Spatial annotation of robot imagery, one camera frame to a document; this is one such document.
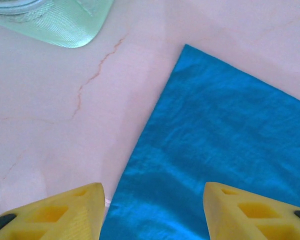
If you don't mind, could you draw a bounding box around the blue t-shirt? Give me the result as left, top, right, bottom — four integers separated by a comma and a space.
99, 44, 300, 240

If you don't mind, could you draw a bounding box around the light green storage box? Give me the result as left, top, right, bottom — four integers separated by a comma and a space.
0, 0, 115, 49

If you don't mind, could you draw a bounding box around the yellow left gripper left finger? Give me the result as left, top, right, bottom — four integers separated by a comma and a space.
0, 182, 107, 240

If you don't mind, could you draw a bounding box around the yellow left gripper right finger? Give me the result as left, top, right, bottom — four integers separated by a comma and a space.
205, 181, 300, 240

